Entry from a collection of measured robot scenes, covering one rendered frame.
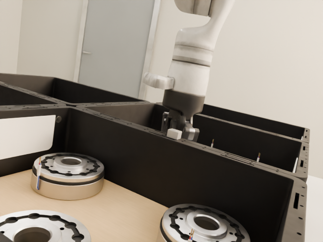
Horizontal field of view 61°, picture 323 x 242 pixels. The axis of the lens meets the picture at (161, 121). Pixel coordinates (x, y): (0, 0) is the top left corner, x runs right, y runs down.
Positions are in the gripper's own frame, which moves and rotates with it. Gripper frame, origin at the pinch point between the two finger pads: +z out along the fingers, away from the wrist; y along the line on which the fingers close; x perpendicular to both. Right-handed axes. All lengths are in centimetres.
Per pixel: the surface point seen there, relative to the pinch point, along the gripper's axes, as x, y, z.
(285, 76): -194, 210, -33
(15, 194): 24.7, -10.0, 2.2
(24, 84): 34, 45, -5
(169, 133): 4.9, -9.7, -8.5
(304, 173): -10.7, -20.0, -7.8
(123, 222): 11.0, -16.1, 2.2
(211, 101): -134, 252, 11
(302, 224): 0.7, -31.7, -7.8
